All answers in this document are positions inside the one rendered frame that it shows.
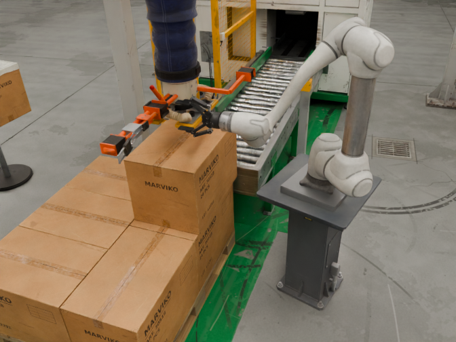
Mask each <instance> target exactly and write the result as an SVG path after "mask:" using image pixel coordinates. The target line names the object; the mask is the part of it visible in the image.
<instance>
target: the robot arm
mask: <svg viewBox="0 0 456 342"><path fill-rule="evenodd" d="M394 54H395V48H394V45H393V43H392V42H391V41H390V39H389V38H388V37H387V36H385V35H384V34H383V33H380V32H379V31H376V30H375V29H372V28H369V27H367V26H366V23H365V21H363V19H361V18H359V17H353V18H350V19H347V20H346V21H344V22H342V23H341V24H340V25H338V26H337V27H336V28H334V29H333V30H332V31H331V32H330V33H329V34H328V35H327V36H326V37H325V38H324V39H323V41H322V42H321V43H320V44H319V45H318V47H317V48H316V49H315V50H314V52H313V53H312V54H311V56H310V57H309V58H308V59H307V60H306V61H305V63H304V64H303V65H302V66H301V68H300V69H299V70H298V71H297V73H296V74H295V75H294V77H293V78H292V80H291V82H290V83H289V84H288V87H287V88H286V89H285V91H284V93H283V95H282V96H281V98H280V99H279V101H278V103H277V104H276V106H275V107H274V108H273V109H272V110H271V111H270V112H269V113H268V114H267V115H266V116H262V115H259V114H256V113H247V112H240V113H234V112H228V111H223V112H222V113H221V112H216V111H211V106H212V105H211V104H207V103H205V102H204V101H202V100H200V99H198V98H196V97H194V96H192V97H191V98H190V100H188V99H184V100H177V101H176V102H175V104H179V105H191V106H193V107H194V108H195V109H196V110H197V111H199V112H200V114H201V115H202V123H203V124H202V125H200V126H198V127H197V128H196V129H194V128H192V127H188V126H180V127H179V128H178V130H184V131H186V132H189V133H191V134H193V137H197V136H201V135H204V134H211V133H212V132H213V130H212V128H215V129H220V130H221V131H223V132H230V133H235V134H237V135H238V136H241V137H242V138H243V140H244V141H245V142H246V143H247V144H248V145H250V146H251V147H255V148H259V147H262V146H263V145H264V144H265V143H266V142H267V140H268V139H269V137H270V136H271V134H272V133H273V127H274V126H275V124H276V123H277V122H278V121H279V119H280V118H281V117H282V116H283V114H284V113H285V112H286V110H287V109H288V107H289V106H290V105H291V103H292V102H293V100H294V99H295V98H296V97H297V95H298V93H299V92H300V91H301V89H302V88H303V86H304V85H305V84H306V83H307V81H308V80H309V79H310V78H311V77H312V76H313V75H314V74H315V73H317V72H318V71H319V70H320V69H323V68H324V67H325V66H327V65H328V64H330V63H332V62H334V61H335V60H336V59H338V58H339V57H340V56H342V55H343V56H347V61H348V66H349V71H350V73H351V83H350V88H349V98H348V103H347V112H346V118H345V127H344V132H343V142H342V140H341V139H340V138H339V137H338V136H337V135H336V134H331V133H324V134H321V135H320V136H319V137H317V139H315V141H314V142H313V145H312V147H311V151H310V154H309V161H308V170H307V174H306V175H305V177H304V178H303V179H302V180H300V181H299V184H300V185H301V186H306V187H310V188H312V189H316V190H319V191H323V192H325V193H327V194H329V195H332V194H333V192H334V189H335V188H337V189H338V190H339V191H340V192H342V193H344V194H346V195H348V196H351V197H362V196H364V195H366V194H367V193H368V192H369V191H370V190H371V188H372V185H373V176H372V174H371V173H370V167H369V162H368V155H367V154H366V153H365V152H364V146H365V142H366V135H367V130H368V123H369V118H370V114H371V107H372V102H373V94H374V91H375V83H376V78H377V77H378V76H379V74H380V73H381V72H382V70H383V69H384V68H385V67H387V66H388V65H389V64H390V63H391V62H392V60H393V59H394ZM202 107H203V108H205V109H207V110H208V111H207V110H205V109H203V108H202ZM203 112H204V113H203ZM205 126H207V127H208V129H207V130H203V131H201V132H197V131H198V130H200V129H202V128H203V127H205ZM196 132H197V133H196Z"/></svg>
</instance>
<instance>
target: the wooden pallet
mask: <svg viewBox="0 0 456 342"><path fill-rule="evenodd" d="M234 245H235V228H234V229H233V231H232V233H231V235H230V236H229V239H228V240H227V243H226V244H225V246H224V248H223V250H222V251H221V253H220V255H219V257H218V259H217V260H216V263H215V264H214V267H213V268H212V270H211V272H210V274H209V276H208V277H207V279H206V281H205V283H204V285H203V286H202V289H201V290H200V292H199V294H198V296H197V298H196V300H195V301H194V303H193V305H192V307H191V309H190V310H189V313H188V314H187V317H186V318H185V320H184V322H183V324H182V326H181V327H180V329H179V331H178V333H177V334H176V336H175V338H174V340H173V342H185V340H186V338H187V336H188V334H189V332H190V330H191V328H192V326H193V324H194V322H195V321H196V319H197V317H198V315H199V313H200V311H201V309H202V307H203V305H204V303H205V301H206V299H207V298H208V295H209V294H210V291H211V290H212V287H213V286H214V283H215V282H216V279H217V278H218V276H219V274H220V272H221V270H222V268H223V266H224V264H225V262H226V260H227V258H228V256H229V255H230V253H231V251H232V249H233V247H234ZM0 342H25V341H22V340H19V339H16V338H14V337H11V336H8V335H5V334H3V333H0Z"/></svg>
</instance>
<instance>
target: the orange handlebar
mask: <svg viewBox="0 0 456 342"><path fill-rule="evenodd" d="M245 78H246V76H245V75H241V76H240V78H239V79H238V80H237V81H236V82H235V83H234V84H233V85H232V86H231V87H230V88H229V89H228V90H227V89H221V88H210V87H204V86H197V90H198V91H203V92H213V93H219V94H232V93H233V92H234V90H235V89H236V88H237V87H238V86H239V85H240V84H241V82H243V80H245ZM169 96H170V94H169V93H167V94H166V95H165V96H164V97H163V98H164V100H165V99H167V97H169ZM177 98H178V95H177V94H175V95H173V96H172V97H171V98H170V99H169V100H167V103H168V106H169V105H170V104H171V103H172V102H173V101H175V100H176V99H177ZM155 117H157V112H154V113H152V114H151V115H150V112H149V111H146V112H145V113H143V114H140V115H139V116H138V117H136V118H135V119H136V120H135V121H134V122H133V123H134V124H144V123H145V122H146V120H147V121H149V125H150V124H151V123H152V122H153V119H154V118H155ZM118 135H121V136H125V135H126V132H124V131H122V132H121V133H119V134H118ZM131 135H132V132H131V133H129V134H128V135H127V136H126V140H127V139H128V138H129V137H130V136H131ZM103 151H104V152H105V153H108V154H112V153H115V150H114V149H110V148H106V147H104V148H103Z"/></svg>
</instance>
